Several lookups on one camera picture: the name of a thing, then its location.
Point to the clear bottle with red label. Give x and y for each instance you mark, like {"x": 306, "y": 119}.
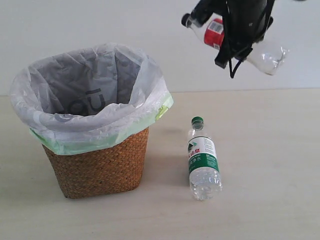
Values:
{"x": 266, "y": 56}

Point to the white plastic bin liner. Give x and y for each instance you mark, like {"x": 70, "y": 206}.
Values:
{"x": 91, "y": 98}

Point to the woven wicker waste basket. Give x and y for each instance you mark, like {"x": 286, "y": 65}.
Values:
{"x": 101, "y": 172}

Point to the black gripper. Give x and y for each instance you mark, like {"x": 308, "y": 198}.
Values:
{"x": 245, "y": 23}

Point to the clear water bottle green cap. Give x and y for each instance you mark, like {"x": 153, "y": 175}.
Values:
{"x": 204, "y": 174}

